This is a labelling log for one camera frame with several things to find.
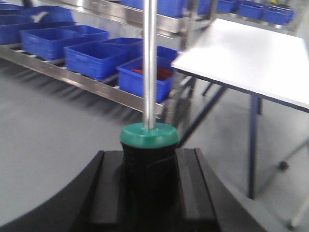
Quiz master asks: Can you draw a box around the blue bin on rack far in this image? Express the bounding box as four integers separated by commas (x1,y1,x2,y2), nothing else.
20,28,86,61

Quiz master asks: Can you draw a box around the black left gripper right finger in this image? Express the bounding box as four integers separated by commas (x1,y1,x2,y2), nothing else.
177,148,266,232

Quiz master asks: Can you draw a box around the white table with blue legs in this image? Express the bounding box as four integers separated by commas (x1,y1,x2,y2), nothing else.
172,18,309,199

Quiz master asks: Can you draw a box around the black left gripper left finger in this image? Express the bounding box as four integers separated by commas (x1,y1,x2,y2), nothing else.
0,151,123,232

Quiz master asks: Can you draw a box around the green black screwdriver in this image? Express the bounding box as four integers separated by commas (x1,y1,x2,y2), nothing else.
120,0,179,232

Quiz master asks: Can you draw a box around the blue bin on rack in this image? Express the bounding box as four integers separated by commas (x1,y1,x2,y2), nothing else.
64,42,129,81
20,28,86,61

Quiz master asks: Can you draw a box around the blue bin with red parts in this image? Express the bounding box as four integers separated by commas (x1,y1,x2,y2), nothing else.
116,56,175,104

